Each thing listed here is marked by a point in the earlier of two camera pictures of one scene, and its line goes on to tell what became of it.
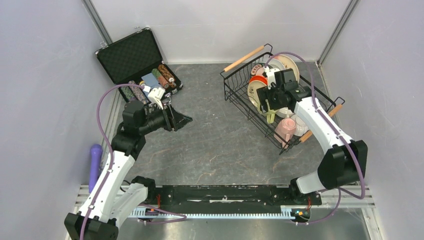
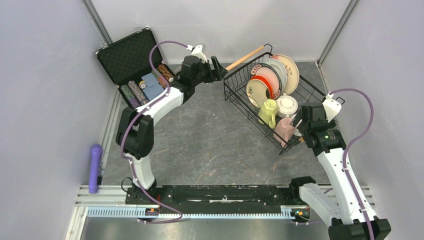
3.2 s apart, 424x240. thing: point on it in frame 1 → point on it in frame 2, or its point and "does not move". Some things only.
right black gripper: [264, 93] → [332, 124]
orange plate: [258, 78] does not move
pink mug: [284, 130] does not move
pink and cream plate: [289, 63] does not move
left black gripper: [170, 114] → [218, 73]
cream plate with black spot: [252, 93] does not move
